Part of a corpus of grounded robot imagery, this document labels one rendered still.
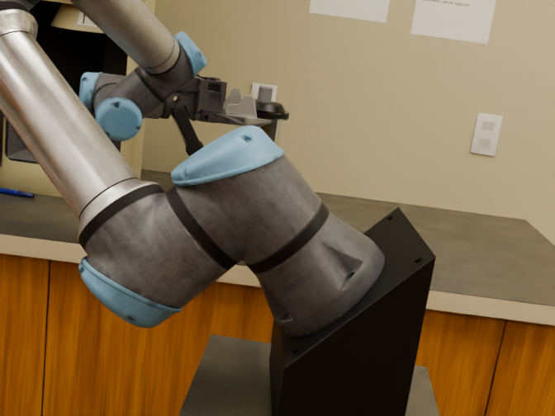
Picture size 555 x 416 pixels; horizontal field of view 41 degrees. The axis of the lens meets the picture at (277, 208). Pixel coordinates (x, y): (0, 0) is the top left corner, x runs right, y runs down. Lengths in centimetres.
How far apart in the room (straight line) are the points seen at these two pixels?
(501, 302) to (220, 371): 66
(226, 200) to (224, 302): 68
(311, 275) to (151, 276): 18
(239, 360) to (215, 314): 44
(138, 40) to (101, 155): 34
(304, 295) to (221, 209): 13
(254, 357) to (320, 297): 26
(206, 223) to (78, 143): 19
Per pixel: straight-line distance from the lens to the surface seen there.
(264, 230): 80
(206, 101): 144
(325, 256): 82
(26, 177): 177
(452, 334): 151
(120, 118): 128
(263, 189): 79
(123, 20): 113
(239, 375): 99
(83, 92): 139
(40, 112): 90
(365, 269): 83
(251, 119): 143
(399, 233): 91
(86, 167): 87
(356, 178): 210
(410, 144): 210
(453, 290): 146
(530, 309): 149
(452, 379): 155
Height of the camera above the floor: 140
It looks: 15 degrees down
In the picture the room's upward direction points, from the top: 8 degrees clockwise
